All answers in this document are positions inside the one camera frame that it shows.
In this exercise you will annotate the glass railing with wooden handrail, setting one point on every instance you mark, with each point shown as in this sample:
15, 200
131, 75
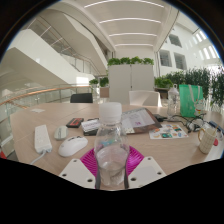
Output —
43, 91

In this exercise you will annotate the white cabinet topped with plants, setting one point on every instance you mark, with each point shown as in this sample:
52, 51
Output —
130, 83

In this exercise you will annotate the flat round red coaster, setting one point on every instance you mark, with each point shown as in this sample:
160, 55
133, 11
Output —
216, 142

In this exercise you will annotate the white checked mug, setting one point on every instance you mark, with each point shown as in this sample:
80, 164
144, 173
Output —
207, 141

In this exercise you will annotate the black chair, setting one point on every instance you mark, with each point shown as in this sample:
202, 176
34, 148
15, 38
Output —
81, 98

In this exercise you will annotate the small black red case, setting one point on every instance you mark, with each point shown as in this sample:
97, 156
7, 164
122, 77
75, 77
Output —
75, 122

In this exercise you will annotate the ceiling light strips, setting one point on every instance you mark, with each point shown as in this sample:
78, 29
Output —
133, 34

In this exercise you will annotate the tall clear empty bottle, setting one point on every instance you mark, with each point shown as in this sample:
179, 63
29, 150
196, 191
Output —
173, 101

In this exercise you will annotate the row of green trees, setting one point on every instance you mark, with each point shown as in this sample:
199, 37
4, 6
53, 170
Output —
200, 80

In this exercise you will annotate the clear water bottle white cap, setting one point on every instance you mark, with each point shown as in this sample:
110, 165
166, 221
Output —
111, 160

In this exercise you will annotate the black power adapter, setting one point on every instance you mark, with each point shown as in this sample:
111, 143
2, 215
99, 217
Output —
160, 117

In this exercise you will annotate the black pouch with white card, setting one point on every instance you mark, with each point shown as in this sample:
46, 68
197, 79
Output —
90, 126

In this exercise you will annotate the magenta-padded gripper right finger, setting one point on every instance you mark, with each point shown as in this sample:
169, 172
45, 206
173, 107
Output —
145, 171

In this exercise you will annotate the brown planter with green plants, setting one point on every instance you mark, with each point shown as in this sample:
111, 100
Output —
104, 91

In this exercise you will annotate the white paper card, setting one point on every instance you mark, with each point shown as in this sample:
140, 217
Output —
37, 110

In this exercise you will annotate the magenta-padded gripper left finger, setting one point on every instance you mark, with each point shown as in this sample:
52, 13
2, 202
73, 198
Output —
78, 171

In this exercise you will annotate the small grey computer mouse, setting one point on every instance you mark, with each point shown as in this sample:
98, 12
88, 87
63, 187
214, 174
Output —
61, 132

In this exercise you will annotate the green tote bag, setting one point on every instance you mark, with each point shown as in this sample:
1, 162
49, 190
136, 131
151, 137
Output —
191, 100

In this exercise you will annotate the brown clipboard with papers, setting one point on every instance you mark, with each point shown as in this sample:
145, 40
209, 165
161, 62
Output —
141, 120

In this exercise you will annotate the white computer mouse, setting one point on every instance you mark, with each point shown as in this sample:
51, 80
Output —
72, 146

